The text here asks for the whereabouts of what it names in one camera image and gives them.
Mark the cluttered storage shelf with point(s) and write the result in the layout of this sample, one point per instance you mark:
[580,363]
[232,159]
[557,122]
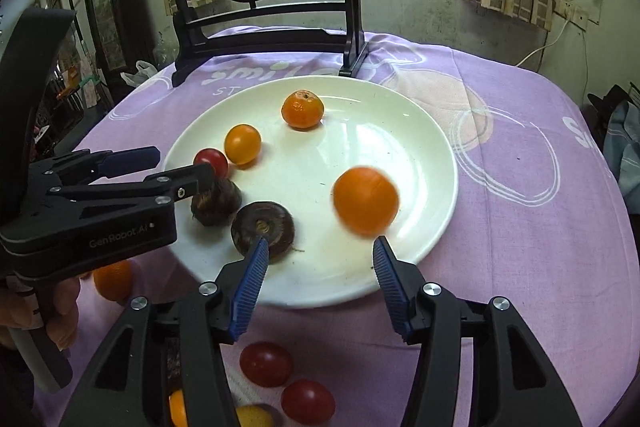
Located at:
[75,82]

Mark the blue clothing pile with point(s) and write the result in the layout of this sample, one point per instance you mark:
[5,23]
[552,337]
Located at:
[625,142]

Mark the red cherry tomato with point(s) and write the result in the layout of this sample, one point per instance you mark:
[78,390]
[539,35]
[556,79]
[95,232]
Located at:
[307,402]
[266,364]
[210,159]

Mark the purple printed tablecloth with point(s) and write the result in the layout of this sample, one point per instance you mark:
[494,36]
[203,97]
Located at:
[500,257]

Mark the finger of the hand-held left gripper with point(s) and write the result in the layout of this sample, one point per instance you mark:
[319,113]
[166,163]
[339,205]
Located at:
[130,159]
[190,179]

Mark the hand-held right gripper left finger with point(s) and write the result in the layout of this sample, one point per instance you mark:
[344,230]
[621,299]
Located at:
[250,292]

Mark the person's left hand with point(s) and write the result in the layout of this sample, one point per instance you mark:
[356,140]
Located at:
[62,312]

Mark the white plastic bag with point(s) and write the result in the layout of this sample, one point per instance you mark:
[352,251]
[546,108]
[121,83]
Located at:
[142,72]

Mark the orange cherry tomato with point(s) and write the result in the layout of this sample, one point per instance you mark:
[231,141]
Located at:
[242,145]

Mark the small orange tangerine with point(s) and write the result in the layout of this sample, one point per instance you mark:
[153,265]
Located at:
[365,202]
[114,282]
[177,409]

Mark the white plate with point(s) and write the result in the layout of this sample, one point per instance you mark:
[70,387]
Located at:
[310,167]

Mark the dark brown water chestnut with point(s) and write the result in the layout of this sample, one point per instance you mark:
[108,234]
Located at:
[255,219]
[220,207]

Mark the wall power socket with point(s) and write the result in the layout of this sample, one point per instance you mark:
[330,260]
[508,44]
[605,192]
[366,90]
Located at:
[575,14]

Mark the yellow cherry tomato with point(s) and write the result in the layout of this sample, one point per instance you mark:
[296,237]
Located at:
[254,418]

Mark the tangerine with stem scar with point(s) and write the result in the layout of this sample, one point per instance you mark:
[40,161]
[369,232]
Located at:
[302,112]

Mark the black bag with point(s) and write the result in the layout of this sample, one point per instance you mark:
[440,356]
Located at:
[607,102]

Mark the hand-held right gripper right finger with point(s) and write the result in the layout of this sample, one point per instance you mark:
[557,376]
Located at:
[390,292]

